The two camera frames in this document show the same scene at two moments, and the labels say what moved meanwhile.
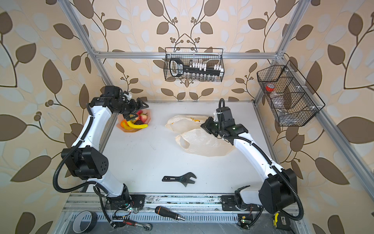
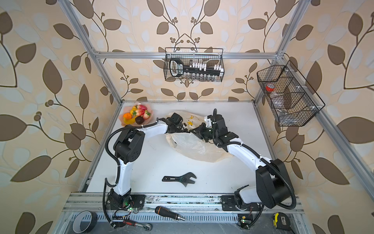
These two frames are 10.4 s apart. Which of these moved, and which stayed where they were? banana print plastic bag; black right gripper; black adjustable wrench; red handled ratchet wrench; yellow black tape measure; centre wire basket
Moved: black right gripper; banana print plastic bag
Stayed: yellow black tape measure; red handled ratchet wrench; centre wire basket; black adjustable wrench
